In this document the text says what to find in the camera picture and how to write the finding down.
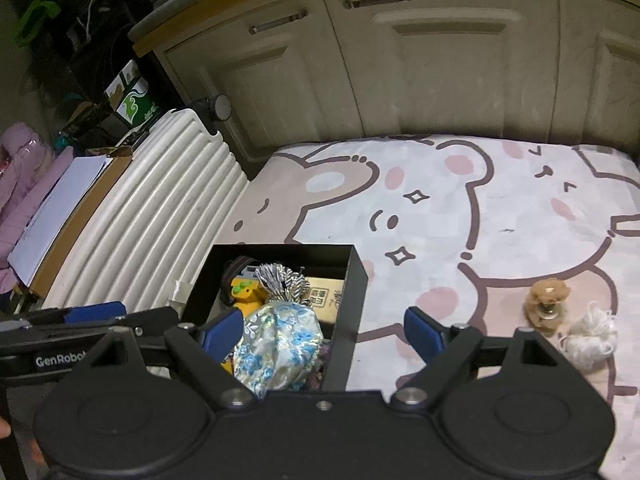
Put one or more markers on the tan bear figurine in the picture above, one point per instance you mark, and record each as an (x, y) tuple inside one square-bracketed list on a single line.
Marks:
[(546, 305)]

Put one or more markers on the cream cabinet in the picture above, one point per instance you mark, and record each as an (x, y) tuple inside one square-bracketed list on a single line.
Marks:
[(425, 75)]

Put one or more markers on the white yarn bundle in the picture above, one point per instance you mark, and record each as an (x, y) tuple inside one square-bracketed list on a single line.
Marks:
[(592, 335)]

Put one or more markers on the white paper sheet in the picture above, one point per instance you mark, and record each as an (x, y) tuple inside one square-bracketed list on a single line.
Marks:
[(55, 215)]

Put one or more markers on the black cardboard box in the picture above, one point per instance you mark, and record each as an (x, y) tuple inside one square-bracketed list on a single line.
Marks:
[(350, 310)]

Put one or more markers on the round radiator valve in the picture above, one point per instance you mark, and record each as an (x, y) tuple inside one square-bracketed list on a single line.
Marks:
[(219, 107)]

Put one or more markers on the white paper on cardboard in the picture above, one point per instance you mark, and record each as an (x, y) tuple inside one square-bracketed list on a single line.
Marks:
[(85, 210)]

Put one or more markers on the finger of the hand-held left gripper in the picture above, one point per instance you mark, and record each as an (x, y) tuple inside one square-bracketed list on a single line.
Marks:
[(30, 360), (95, 312)]

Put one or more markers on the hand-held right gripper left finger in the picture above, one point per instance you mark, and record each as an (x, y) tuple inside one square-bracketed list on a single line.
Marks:
[(220, 332)]

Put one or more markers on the silver tinsel ornament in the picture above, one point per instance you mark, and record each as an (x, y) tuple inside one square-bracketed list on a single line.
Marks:
[(280, 280)]

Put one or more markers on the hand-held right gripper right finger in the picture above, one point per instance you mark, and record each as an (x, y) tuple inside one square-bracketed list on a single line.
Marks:
[(422, 332)]

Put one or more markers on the white ribbed radiator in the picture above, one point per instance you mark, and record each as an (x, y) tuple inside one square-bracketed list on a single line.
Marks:
[(150, 210)]

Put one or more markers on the pink jacket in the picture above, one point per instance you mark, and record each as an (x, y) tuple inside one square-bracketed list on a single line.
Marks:
[(20, 175)]

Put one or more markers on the blue floral brocade pouch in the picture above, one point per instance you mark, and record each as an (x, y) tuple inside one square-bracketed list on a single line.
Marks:
[(280, 345)]

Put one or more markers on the green white carton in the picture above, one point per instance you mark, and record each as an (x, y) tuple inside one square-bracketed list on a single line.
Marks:
[(132, 95)]

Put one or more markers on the golden brown small box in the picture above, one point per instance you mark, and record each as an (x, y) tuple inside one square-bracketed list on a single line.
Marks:
[(325, 305)]

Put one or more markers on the bear printed mat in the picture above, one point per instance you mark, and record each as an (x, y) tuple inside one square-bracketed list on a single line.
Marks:
[(475, 220)]

